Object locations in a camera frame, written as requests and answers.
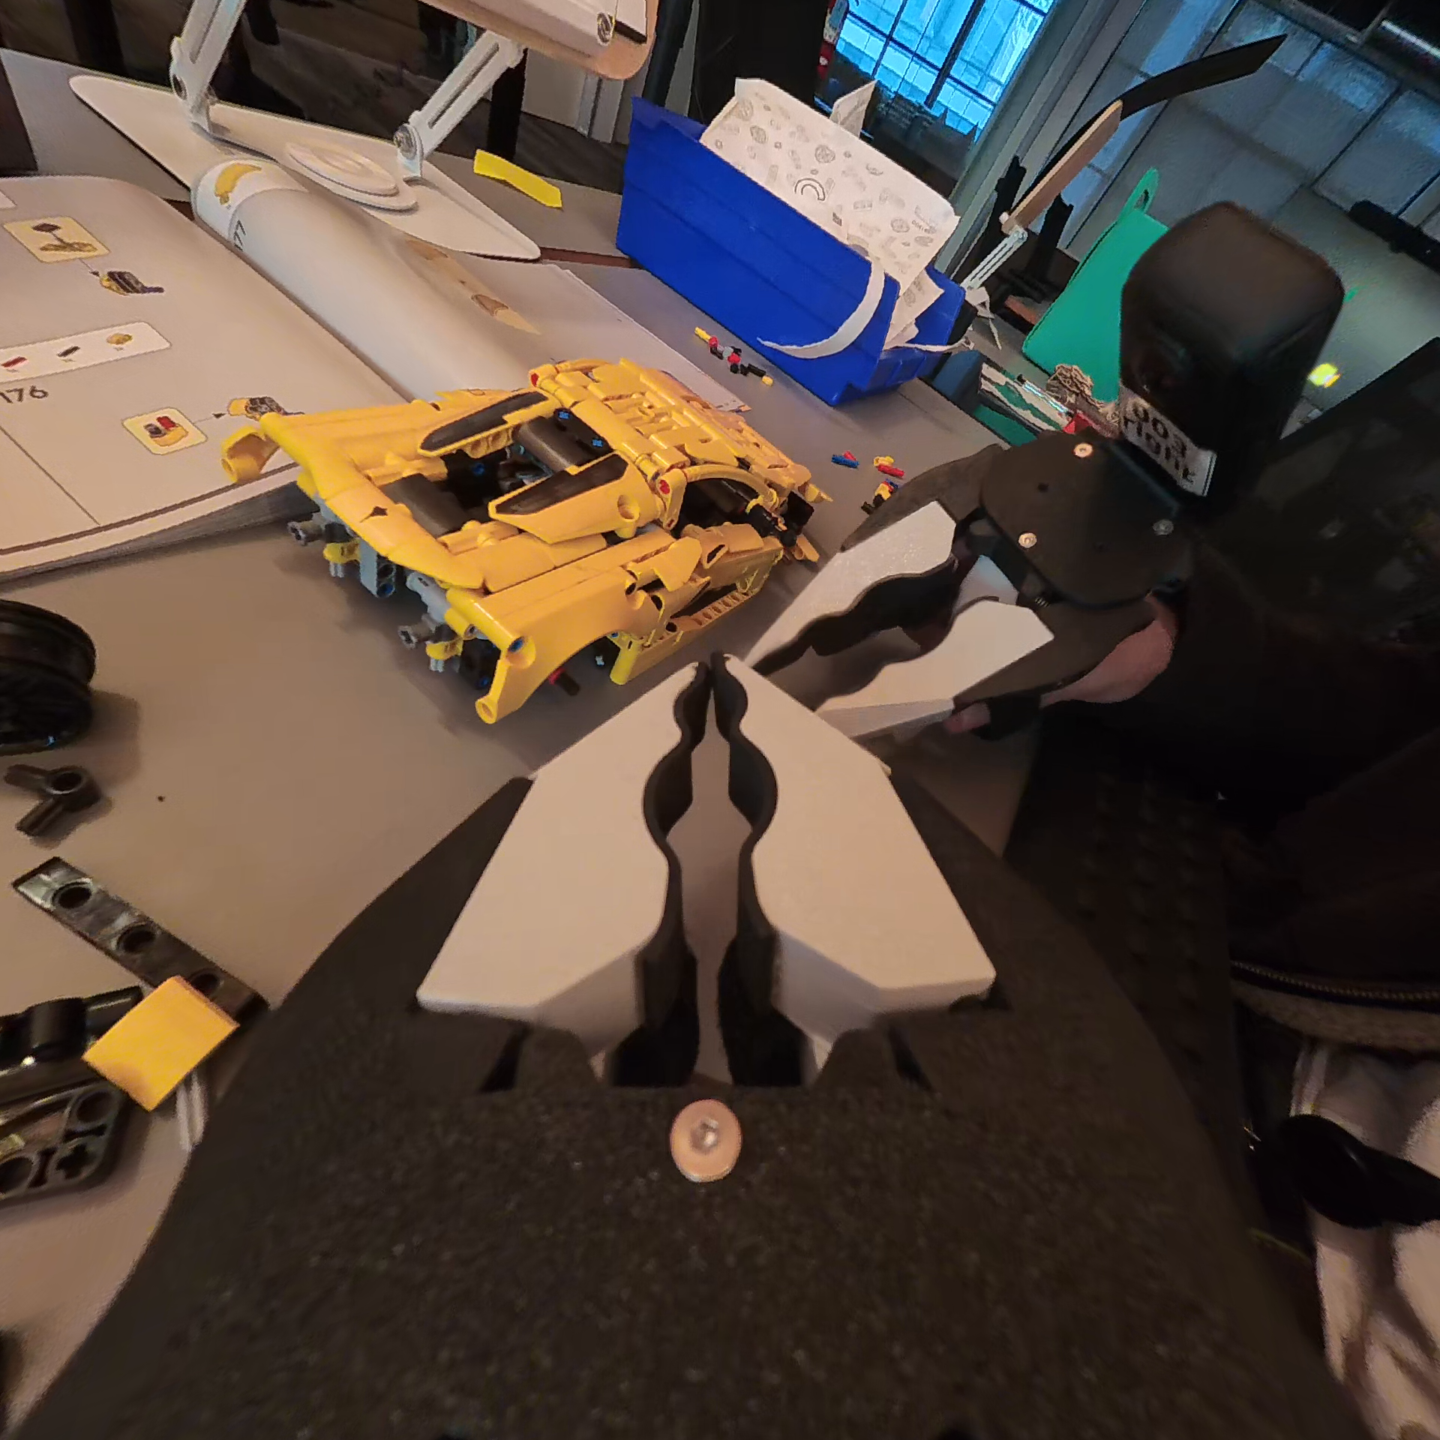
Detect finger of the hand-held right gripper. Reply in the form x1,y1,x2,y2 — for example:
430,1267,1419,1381
744,501,963,678
812,597,1056,741

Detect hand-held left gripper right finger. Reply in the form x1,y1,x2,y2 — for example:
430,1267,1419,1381
713,654,999,1087

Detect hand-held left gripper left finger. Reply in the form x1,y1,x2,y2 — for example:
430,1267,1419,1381
416,662,713,1087

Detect yellow toy brick car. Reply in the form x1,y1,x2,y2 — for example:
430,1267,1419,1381
219,359,835,724

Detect pile of black brick parts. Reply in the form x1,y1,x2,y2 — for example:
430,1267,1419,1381
0,765,271,1211

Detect instruction booklet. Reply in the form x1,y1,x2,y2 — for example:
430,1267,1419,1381
0,174,749,582

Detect grey desk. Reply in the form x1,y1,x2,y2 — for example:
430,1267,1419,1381
0,50,1037,1408

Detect person's right hand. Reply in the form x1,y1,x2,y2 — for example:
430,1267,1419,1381
943,602,1181,743

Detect pile of mixed small bricks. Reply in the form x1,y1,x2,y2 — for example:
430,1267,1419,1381
833,450,907,511

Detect wooden puzzle pieces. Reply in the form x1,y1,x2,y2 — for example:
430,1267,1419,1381
1045,361,1109,427

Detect green cutting mat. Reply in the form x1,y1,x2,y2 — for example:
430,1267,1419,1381
972,361,1069,446

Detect perforated grey panel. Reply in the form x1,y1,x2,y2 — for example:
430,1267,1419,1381
1001,721,1296,1240

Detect blue storage bin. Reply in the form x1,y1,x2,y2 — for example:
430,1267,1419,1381
615,97,968,409

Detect white paper bag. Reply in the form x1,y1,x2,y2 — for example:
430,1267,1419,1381
699,79,985,362

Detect yellow paper note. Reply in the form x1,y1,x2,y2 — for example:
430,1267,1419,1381
473,150,564,211

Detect black toy tyre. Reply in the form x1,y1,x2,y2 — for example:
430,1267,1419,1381
0,601,96,757

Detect white sign stand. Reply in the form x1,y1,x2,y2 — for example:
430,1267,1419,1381
70,0,541,263

